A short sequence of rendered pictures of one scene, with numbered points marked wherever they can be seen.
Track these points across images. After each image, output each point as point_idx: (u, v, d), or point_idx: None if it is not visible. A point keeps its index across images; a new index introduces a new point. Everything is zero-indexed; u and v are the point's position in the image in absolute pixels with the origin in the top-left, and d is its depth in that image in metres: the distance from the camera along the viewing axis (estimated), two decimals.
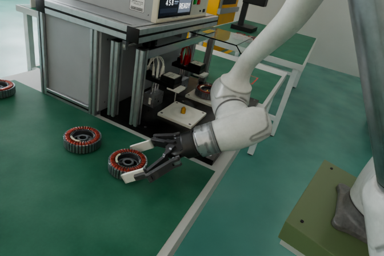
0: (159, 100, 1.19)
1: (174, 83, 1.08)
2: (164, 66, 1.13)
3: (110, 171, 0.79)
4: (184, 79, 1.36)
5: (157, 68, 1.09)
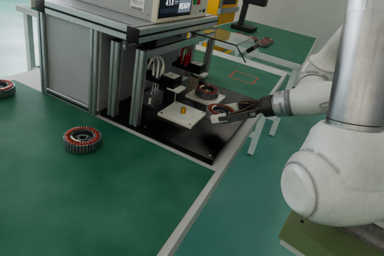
0: (159, 100, 1.19)
1: (174, 83, 1.08)
2: (164, 66, 1.13)
3: (206, 114, 1.06)
4: (184, 79, 1.36)
5: (157, 68, 1.09)
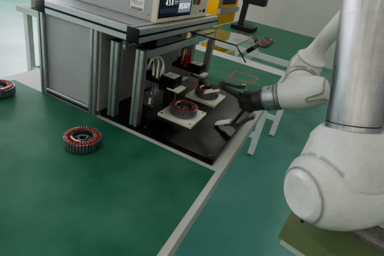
0: (159, 100, 1.19)
1: (174, 83, 1.08)
2: (164, 66, 1.13)
3: (170, 109, 1.12)
4: (184, 79, 1.36)
5: (157, 68, 1.09)
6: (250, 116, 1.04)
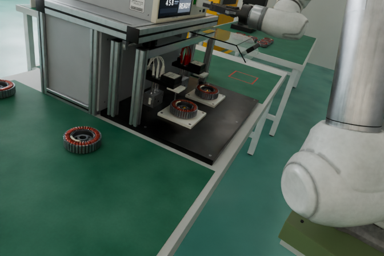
0: (159, 100, 1.19)
1: (174, 83, 1.08)
2: (164, 66, 1.13)
3: (170, 109, 1.12)
4: (184, 79, 1.36)
5: (157, 68, 1.09)
6: (228, 9, 1.08)
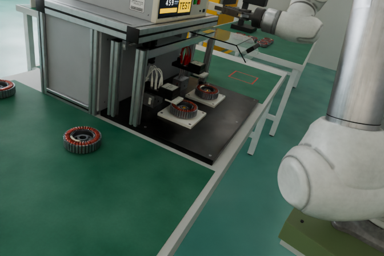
0: (159, 100, 1.19)
1: (172, 95, 1.10)
2: (162, 78, 1.15)
3: (170, 109, 1.12)
4: (184, 79, 1.36)
5: (155, 80, 1.11)
6: (242, 12, 1.07)
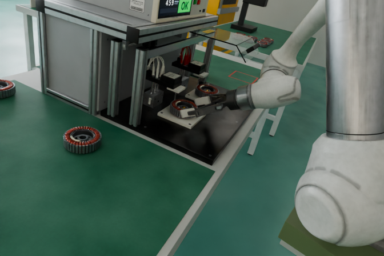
0: (159, 100, 1.19)
1: (174, 83, 1.08)
2: (164, 66, 1.13)
3: (170, 109, 1.12)
4: (184, 79, 1.36)
5: (157, 68, 1.09)
6: (218, 104, 1.01)
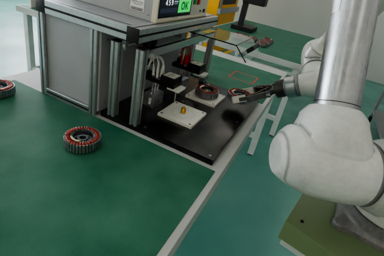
0: (159, 100, 1.19)
1: (174, 83, 1.08)
2: (164, 66, 1.13)
3: (228, 96, 1.28)
4: (184, 79, 1.36)
5: (157, 68, 1.09)
6: (267, 92, 1.17)
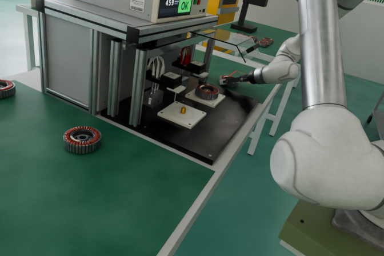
0: (159, 100, 1.19)
1: (174, 83, 1.08)
2: (164, 66, 1.13)
3: (219, 79, 1.63)
4: (184, 79, 1.36)
5: (157, 68, 1.09)
6: (241, 77, 1.48)
